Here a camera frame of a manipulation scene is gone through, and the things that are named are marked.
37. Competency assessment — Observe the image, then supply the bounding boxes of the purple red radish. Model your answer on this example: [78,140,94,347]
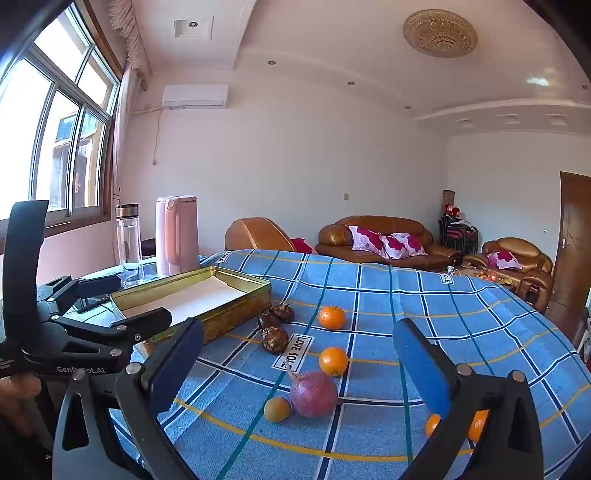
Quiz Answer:
[284,357,339,418]

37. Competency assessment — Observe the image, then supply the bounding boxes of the pink curtain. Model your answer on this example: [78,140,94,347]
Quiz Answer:
[107,0,154,222]

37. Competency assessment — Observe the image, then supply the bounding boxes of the person's left hand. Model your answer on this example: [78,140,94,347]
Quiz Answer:
[0,373,43,440]

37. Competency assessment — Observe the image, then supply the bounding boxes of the brown wooden door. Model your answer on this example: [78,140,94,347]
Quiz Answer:
[545,172,591,329]

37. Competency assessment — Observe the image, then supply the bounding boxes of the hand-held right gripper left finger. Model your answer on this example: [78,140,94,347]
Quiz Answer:
[53,318,205,480]

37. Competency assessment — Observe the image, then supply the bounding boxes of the window with brown frame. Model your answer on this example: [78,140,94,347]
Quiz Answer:
[0,0,123,229]

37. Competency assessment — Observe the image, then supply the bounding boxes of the wooden coffee table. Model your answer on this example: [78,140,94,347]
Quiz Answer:
[447,264,520,291]

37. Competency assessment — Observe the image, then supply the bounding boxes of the white air conditioner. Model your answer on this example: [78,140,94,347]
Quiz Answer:
[161,84,229,110]

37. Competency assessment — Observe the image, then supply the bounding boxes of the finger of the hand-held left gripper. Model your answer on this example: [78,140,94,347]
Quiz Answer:
[60,307,173,365]
[46,275,122,317]

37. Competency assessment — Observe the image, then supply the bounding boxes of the pink electric kettle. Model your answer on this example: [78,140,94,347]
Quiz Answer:
[156,196,200,277]

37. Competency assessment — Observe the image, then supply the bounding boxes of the brown leather three-seat sofa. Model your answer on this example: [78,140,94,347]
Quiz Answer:
[315,215,462,271]

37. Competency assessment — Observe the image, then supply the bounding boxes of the gold ceiling lamp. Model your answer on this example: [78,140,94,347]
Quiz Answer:
[403,9,478,59]

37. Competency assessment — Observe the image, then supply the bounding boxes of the brown leather armchair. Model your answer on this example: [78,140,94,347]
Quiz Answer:
[225,218,315,254]
[463,237,553,315]

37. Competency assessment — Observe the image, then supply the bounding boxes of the drinking glass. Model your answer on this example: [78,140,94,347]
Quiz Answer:
[115,204,143,284]

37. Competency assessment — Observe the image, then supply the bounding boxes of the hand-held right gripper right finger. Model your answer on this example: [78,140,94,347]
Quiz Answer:
[392,318,546,480]

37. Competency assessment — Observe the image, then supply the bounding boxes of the yellow loquat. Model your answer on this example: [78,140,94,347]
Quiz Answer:
[263,397,291,422]

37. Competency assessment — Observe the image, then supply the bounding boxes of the stacked dark chairs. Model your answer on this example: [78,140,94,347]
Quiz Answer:
[438,216,479,254]

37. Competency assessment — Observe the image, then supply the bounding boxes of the gold metal tin box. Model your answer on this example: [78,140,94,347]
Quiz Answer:
[109,266,272,344]

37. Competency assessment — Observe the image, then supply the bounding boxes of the air conditioner pipe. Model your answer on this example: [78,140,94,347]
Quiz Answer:
[133,107,163,165]

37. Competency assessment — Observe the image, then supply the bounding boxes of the blue plaid tablecloth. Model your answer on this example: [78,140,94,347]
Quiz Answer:
[78,248,591,480]

